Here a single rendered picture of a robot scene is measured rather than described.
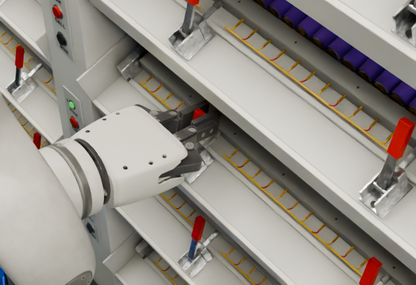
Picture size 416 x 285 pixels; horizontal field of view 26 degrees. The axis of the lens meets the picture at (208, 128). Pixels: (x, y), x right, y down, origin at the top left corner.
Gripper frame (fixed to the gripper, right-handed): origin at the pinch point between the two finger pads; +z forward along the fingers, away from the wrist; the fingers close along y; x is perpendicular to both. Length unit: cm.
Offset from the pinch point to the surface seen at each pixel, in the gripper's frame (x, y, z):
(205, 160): -5.8, 0.9, 1.1
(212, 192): -7.5, 4.3, -0.3
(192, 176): -7.3, 1.0, -0.7
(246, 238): -8.2, 11.5, -1.5
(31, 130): -42, -50, 9
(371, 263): 1.3, 26.6, -0.4
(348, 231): -2.3, 20.4, 4.0
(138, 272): -45.1, -15.1, 6.6
